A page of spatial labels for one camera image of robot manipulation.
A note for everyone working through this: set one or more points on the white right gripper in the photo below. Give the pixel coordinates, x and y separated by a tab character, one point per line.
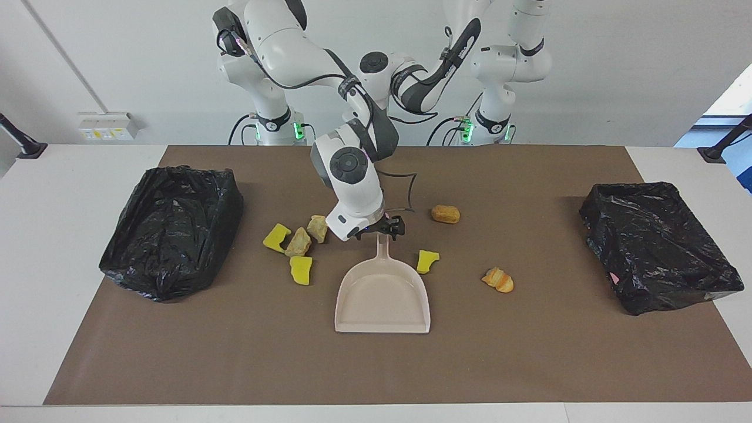
346	226

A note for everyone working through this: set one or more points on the black bag lined bin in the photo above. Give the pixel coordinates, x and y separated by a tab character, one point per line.
652	247
170	235

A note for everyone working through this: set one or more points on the white wall conduit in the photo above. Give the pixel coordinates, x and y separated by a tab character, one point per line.
64	57

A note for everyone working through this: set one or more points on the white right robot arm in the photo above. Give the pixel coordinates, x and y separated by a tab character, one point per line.
282	41

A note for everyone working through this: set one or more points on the brown oval bun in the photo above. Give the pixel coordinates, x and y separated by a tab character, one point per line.
445	214

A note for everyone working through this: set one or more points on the beige plastic dustpan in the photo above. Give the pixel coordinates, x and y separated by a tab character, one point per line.
382	294

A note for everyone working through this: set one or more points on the orange striped croissant piece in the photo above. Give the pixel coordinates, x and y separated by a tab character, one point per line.
498	279

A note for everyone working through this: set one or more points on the brown table mat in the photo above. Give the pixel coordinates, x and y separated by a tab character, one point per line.
470	352

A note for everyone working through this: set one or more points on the white wall socket box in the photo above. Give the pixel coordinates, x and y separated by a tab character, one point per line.
108	126

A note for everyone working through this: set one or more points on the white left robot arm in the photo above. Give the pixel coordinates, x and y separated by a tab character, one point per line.
511	64

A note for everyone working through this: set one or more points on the yellow sponge piece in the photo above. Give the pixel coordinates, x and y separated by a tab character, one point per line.
276	238
301	270
427	261

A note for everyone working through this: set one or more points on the beige torn bread piece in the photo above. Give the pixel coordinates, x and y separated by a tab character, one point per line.
318	228

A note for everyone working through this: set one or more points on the croissant piece with beige underside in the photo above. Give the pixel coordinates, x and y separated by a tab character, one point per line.
298	242

